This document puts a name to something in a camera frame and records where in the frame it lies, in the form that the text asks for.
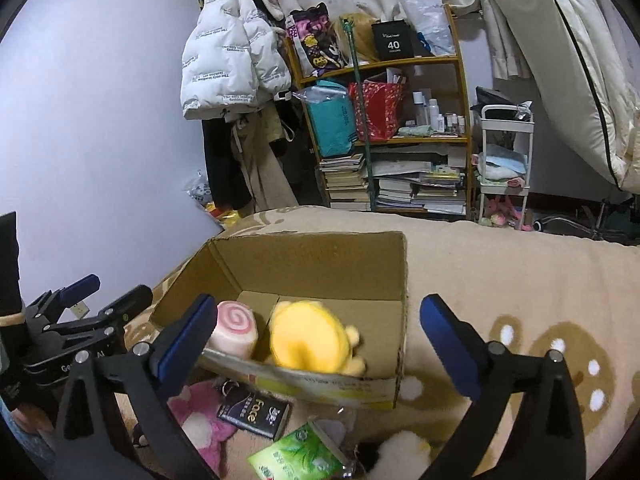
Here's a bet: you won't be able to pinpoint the black tissue packet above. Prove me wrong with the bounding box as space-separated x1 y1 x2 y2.
217 392 291 442

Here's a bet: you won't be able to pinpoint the brown cardboard box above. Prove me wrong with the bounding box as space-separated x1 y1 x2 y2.
150 231 408 411

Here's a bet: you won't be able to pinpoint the black hanging trousers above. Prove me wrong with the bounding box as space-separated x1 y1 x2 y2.
202 110 253 211

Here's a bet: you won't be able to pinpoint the white plush toy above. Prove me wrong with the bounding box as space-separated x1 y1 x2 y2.
367 431 433 480

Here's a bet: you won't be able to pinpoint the wide stack of books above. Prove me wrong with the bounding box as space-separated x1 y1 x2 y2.
372 142 468 218

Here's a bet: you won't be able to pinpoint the green pole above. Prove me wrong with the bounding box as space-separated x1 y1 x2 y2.
340 17 376 211

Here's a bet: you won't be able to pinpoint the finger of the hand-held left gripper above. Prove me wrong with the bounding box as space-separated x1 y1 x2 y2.
42 285 153 343
22 274 101 322

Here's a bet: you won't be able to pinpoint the teal bag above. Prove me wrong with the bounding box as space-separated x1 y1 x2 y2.
302 80 358 157

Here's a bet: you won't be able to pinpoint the small lilac soft pouch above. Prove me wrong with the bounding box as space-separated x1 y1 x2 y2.
315 417 351 448

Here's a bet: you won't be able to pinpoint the folded blue white cloths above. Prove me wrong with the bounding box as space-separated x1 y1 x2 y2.
475 144 528 181

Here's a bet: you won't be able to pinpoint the yellow red floor items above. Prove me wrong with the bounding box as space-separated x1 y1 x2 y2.
207 202 241 228

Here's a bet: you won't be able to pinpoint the wooden bookshelf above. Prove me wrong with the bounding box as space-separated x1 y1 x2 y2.
285 5 473 221

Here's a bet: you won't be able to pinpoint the dark hanging coat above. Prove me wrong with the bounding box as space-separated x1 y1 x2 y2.
280 95 321 206

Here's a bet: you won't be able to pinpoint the pink plush toy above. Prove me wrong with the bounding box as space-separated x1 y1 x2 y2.
167 380 236 476

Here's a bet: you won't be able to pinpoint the red gift bag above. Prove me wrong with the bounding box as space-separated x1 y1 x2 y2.
348 80 406 142

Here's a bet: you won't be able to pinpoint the black bag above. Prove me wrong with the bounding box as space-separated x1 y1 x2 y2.
475 86 531 121

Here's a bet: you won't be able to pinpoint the white puffer jacket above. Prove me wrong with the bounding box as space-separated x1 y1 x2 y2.
180 0 293 121

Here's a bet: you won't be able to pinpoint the person's blue jeans leg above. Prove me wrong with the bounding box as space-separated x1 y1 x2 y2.
0 400 56 466

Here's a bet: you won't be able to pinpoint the plastic bag of small toys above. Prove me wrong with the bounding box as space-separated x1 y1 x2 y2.
182 170 221 211

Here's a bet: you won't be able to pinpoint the cream padded chair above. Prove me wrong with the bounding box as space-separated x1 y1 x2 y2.
487 0 640 246

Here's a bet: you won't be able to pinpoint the white trolley cart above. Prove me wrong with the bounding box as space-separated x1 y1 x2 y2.
472 102 536 231

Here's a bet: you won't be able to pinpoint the green tissue packet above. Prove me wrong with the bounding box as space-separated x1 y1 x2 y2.
246 422 358 480

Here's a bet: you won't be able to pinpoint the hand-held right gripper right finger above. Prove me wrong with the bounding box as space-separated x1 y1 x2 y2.
419 294 587 480

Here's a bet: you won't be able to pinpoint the beige hanging trousers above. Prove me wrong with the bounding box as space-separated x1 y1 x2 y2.
232 110 301 213

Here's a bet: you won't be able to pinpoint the narrow stack of books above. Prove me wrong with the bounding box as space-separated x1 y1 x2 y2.
317 152 372 211

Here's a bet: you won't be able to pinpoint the blond wig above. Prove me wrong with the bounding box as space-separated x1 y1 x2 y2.
334 12 381 66

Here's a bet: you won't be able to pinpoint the clear plastic bag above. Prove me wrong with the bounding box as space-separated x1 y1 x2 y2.
398 0 458 57

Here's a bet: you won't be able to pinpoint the beige printed blanket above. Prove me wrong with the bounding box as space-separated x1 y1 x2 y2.
115 205 640 480

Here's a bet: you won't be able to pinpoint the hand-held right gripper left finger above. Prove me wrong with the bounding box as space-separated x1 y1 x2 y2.
52 293 218 480

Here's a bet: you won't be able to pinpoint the black cardboard box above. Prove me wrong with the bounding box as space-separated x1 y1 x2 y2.
371 19 421 61

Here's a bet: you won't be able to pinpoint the pink swirl plush roll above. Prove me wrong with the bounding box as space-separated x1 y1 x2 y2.
202 301 260 361

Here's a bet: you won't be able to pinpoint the group of white cosmetic bottles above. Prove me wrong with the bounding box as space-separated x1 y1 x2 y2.
406 87 468 136

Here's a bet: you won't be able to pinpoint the printed tote bag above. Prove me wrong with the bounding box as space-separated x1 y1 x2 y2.
286 2 351 78

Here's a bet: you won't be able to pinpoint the yellow plush toy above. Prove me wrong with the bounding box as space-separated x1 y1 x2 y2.
260 300 368 376

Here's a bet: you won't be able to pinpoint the pink plush toys on cart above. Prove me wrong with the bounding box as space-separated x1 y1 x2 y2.
480 195 526 228

